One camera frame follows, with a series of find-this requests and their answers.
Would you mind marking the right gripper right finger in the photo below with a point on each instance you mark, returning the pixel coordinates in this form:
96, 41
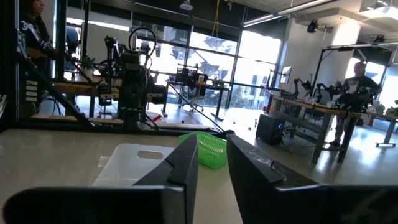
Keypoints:
280, 202

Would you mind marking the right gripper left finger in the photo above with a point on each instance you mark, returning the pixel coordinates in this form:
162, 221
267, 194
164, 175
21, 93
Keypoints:
93, 205

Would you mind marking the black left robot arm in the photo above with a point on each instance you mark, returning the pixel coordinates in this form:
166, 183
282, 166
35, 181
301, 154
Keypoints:
133, 87

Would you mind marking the clear plastic bin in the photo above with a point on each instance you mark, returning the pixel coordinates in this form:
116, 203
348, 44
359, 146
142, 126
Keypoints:
124, 168

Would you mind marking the black computer tower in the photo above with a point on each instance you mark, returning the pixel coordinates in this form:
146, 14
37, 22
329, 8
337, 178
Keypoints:
269, 129

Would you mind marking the green plastic basket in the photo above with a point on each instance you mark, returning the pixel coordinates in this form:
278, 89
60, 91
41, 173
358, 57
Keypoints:
211, 152

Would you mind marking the wooden workbench with grey legs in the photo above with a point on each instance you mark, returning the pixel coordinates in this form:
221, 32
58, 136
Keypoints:
329, 110

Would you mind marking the dark desk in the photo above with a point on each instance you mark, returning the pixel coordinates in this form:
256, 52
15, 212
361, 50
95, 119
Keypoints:
219, 105

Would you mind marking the computer monitor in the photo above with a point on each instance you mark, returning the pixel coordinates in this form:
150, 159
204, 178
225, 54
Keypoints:
286, 74

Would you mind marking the grey desk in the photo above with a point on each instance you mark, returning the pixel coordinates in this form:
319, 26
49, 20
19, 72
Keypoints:
391, 130

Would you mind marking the person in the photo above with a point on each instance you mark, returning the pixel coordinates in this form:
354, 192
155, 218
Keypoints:
35, 37
357, 90

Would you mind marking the green potted plant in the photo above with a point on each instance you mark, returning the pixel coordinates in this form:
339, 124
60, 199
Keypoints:
87, 63

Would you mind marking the black crate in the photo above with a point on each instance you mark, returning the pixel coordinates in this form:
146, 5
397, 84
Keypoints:
186, 74

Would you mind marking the black ceiling spotlight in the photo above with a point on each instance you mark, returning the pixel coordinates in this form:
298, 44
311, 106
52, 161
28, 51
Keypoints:
312, 26

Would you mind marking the ceiling light strip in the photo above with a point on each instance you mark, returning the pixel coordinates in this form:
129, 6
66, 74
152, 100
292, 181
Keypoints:
280, 13

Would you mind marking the pendant ceiling lamp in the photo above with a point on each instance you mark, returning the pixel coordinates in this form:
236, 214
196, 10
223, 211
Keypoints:
186, 5

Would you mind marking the black aluminium table frame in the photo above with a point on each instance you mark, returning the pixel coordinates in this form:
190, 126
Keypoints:
7, 77

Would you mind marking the black overhead rig frame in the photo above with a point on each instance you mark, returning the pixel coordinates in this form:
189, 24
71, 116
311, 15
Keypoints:
357, 46

